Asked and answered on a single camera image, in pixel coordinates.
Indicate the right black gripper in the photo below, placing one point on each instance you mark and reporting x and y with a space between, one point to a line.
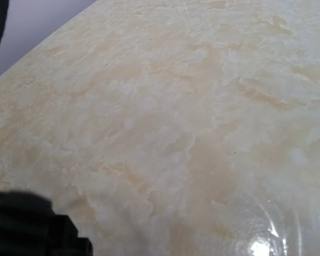
29 226

